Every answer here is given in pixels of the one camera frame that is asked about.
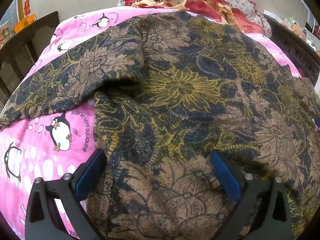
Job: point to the red orange floral quilt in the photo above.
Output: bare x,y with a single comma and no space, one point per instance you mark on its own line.
200,5

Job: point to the brown cardboard box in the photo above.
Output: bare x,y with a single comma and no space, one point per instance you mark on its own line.
297,28

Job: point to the pink penguin print blanket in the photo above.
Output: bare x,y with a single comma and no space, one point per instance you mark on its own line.
27,137

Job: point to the grey floral pillow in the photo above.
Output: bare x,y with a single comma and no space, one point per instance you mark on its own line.
237,0

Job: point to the orange box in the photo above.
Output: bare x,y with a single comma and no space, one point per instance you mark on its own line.
23,25

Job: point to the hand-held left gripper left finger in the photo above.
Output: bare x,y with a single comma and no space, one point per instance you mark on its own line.
90,173

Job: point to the printed brown carton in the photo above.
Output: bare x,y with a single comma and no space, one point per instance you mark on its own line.
5,31

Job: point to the dark floral print garment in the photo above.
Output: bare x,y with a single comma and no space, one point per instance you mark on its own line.
175,92

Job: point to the dark carved wooden headboard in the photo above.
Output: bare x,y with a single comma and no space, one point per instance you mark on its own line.
295,52

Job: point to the red wall sign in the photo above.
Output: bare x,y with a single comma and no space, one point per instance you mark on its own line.
27,7

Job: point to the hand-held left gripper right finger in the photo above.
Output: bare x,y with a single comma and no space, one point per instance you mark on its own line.
225,177

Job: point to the dark wooden cabinet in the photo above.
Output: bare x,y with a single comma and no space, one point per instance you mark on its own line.
15,55

